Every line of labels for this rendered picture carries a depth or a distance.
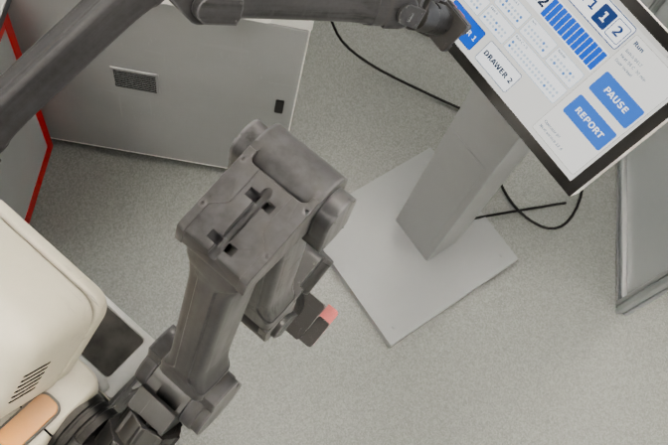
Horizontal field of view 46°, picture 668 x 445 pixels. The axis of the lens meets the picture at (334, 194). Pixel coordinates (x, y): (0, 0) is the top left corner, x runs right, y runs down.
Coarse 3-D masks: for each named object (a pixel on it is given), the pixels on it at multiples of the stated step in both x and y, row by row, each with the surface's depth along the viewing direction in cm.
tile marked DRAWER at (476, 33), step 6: (456, 0) 153; (456, 6) 153; (462, 6) 152; (462, 12) 152; (468, 18) 152; (474, 24) 151; (474, 30) 151; (480, 30) 151; (462, 36) 153; (468, 36) 152; (474, 36) 151; (480, 36) 151; (462, 42) 153; (468, 42) 152; (474, 42) 152; (468, 48) 152
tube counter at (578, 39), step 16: (528, 0) 146; (544, 0) 144; (560, 0) 143; (544, 16) 144; (560, 16) 143; (560, 32) 143; (576, 32) 142; (576, 48) 142; (592, 48) 140; (592, 64) 140
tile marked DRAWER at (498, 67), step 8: (488, 48) 150; (496, 48) 149; (480, 56) 151; (488, 56) 150; (496, 56) 150; (504, 56) 149; (480, 64) 151; (488, 64) 150; (496, 64) 150; (504, 64) 149; (512, 64) 148; (488, 72) 151; (496, 72) 150; (504, 72) 149; (512, 72) 148; (496, 80) 150; (504, 80) 149; (512, 80) 148; (504, 88) 149
